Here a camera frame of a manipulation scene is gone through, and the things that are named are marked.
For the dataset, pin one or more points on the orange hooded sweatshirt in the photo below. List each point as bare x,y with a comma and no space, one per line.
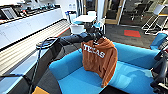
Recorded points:
100,61

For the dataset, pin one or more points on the teal dining chair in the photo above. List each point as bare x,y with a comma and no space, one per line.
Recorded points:
100,24
72,17

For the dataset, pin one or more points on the white square table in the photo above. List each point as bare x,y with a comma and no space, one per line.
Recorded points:
86,18

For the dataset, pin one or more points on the wooden framed glass door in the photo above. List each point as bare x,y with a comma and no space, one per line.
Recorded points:
113,11
90,6

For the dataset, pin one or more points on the black office chair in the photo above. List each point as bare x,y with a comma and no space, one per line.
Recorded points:
139,10

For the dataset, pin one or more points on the blue sofa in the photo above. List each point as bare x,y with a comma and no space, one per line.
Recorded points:
133,76

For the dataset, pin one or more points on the white kitchen base cabinets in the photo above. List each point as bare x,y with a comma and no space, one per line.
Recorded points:
30,28

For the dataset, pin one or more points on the white high stool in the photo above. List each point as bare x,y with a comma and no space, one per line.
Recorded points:
156,10

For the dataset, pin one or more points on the black cart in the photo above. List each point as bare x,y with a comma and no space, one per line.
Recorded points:
160,73

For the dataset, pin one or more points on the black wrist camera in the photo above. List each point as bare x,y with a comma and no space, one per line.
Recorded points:
90,29

